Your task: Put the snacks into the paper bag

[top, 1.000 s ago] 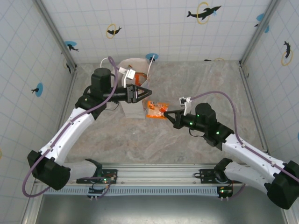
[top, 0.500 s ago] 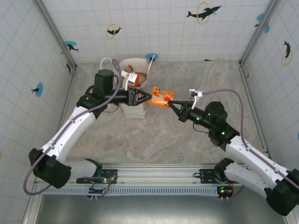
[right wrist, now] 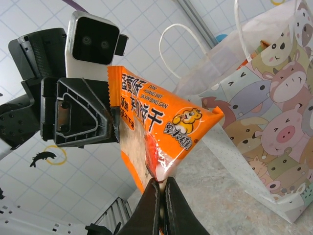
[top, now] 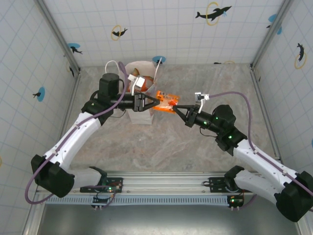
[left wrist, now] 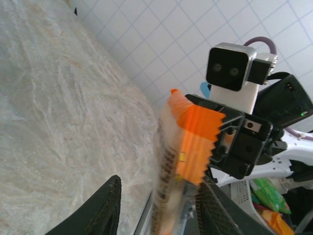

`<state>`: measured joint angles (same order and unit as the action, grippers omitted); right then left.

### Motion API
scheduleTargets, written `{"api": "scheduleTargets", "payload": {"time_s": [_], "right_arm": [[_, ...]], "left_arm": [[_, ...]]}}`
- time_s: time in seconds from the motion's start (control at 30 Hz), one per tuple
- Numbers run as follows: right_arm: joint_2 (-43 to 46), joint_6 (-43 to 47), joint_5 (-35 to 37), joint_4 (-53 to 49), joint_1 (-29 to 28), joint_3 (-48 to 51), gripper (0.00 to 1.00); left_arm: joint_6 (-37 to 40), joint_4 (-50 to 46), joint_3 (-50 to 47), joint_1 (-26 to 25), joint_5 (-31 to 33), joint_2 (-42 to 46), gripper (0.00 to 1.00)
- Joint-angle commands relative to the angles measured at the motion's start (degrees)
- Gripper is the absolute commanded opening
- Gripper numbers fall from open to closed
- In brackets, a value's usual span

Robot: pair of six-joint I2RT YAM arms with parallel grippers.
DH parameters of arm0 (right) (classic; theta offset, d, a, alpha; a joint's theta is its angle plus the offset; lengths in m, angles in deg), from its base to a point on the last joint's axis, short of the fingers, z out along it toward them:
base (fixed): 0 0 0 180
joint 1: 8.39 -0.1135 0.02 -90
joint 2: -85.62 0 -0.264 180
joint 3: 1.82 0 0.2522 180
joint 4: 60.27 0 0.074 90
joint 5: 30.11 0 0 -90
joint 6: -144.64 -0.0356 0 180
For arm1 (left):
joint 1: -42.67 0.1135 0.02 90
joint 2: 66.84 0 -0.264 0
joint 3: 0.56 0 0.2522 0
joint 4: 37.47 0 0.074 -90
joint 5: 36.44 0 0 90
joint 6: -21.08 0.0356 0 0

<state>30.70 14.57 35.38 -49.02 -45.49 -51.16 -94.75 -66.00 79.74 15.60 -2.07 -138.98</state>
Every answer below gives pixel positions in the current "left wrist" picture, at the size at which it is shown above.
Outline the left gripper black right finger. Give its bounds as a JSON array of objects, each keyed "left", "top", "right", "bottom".
[{"left": 195, "top": 181, "right": 271, "bottom": 235}]

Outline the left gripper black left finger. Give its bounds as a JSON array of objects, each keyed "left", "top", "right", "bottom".
[{"left": 45, "top": 174, "right": 122, "bottom": 235}]

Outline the orange clear snack pack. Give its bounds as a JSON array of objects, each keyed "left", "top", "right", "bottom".
[{"left": 149, "top": 88, "right": 227, "bottom": 235}]

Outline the light green snack bag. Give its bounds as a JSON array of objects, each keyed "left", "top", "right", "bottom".
[{"left": 251, "top": 178, "right": 292, "bottom": 214}]

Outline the orange yellow snack bag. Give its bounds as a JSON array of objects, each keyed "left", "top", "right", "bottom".
[{"left": 260, "top": 209, "right": 295, "bottom": 235}]

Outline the white perforated basket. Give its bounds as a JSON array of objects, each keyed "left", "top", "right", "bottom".
[{"left": 229, "top": 180, "right": 256, "bottom": 216}]

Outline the aluminium frame rail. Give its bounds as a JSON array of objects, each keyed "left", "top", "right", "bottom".
[{"left": 133, "top": 189, "right": 157, "bottom": 235}]

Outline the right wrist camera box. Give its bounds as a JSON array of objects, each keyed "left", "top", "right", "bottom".
[{"left": 205, "top": 42, "right": 279, "bottom": 116}]

